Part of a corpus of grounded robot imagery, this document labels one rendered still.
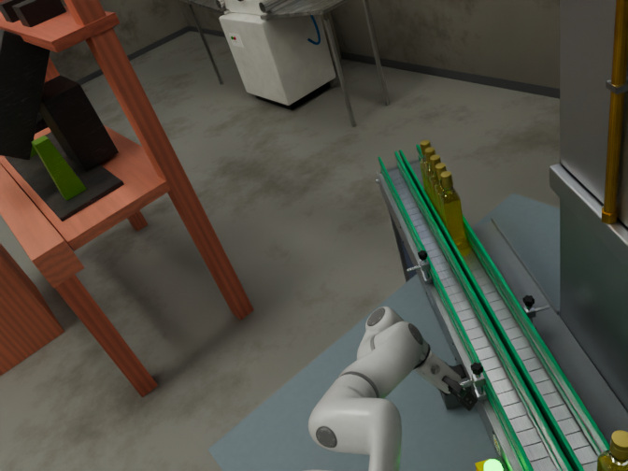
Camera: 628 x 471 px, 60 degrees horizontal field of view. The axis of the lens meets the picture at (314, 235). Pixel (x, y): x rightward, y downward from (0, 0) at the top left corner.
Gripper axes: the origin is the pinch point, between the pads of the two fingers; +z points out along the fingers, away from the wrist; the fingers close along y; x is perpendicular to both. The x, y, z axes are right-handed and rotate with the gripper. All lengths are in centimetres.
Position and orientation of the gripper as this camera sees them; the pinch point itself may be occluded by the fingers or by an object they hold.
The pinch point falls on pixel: (458, 395)
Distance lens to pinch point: 132.5
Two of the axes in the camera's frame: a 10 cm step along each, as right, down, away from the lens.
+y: -3.1, -0.7, 9.5
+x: -6.5, 7.4, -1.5
